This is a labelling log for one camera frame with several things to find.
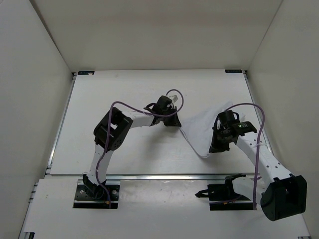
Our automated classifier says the white skirt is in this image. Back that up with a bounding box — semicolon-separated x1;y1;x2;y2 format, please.
180;101;233;158

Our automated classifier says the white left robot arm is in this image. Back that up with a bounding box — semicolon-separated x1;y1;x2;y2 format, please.
83;95;181;203

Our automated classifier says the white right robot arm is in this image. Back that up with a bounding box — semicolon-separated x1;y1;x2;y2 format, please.
209;110;307;221

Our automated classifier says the right blue corner label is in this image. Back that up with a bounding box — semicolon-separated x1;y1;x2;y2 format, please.
225;69;242;74

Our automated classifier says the blue corner label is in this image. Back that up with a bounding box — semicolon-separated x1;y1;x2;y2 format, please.
77;71;95;75
225;69;242;74

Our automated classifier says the left blue corner label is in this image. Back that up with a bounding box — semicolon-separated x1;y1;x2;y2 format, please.
77;71;95;75

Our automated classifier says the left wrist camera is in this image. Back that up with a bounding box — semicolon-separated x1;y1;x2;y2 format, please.
168;95;178;103

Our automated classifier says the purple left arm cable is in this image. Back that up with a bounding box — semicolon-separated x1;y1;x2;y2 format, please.
97;89;184;209

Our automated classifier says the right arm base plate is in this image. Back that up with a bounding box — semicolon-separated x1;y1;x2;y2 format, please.
195;173;254;211

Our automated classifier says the aluminium rail across table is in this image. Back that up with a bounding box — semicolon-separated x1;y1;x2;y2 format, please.
49;173;281;181

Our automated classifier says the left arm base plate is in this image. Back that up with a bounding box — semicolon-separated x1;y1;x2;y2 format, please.
73;180;120;210

